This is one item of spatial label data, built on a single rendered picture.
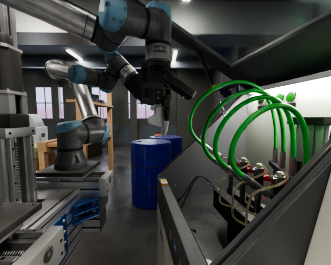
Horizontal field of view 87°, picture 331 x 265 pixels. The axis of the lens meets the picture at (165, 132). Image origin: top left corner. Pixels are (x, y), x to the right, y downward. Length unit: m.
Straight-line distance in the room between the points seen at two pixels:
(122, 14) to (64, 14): 0.17
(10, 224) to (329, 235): 0.68
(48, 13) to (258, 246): 0.71
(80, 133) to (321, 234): 0.92
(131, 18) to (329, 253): 0.64
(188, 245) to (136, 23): 0.58
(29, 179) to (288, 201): 0.85
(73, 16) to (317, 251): 0.77
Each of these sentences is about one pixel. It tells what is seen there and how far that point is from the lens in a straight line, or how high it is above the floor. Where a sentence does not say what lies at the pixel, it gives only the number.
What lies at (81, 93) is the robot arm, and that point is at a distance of 1.14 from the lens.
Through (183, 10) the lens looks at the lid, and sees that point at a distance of 0.92.
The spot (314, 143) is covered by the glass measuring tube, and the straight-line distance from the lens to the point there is 0.84.
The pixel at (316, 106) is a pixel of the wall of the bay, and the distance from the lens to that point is 0.86.
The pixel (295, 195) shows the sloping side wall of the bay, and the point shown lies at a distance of 0.46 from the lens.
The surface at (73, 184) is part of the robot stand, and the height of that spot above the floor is 0.96.
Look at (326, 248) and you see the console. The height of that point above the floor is 1.04.
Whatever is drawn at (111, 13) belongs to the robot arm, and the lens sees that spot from 0.49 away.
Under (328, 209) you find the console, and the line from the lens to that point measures 0.49.
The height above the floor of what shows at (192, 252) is 0.95.
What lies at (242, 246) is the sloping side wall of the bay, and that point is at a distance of 0.44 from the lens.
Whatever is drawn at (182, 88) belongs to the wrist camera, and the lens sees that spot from 0.52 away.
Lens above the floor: 1.29
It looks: 5 degrees down
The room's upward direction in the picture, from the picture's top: straight up
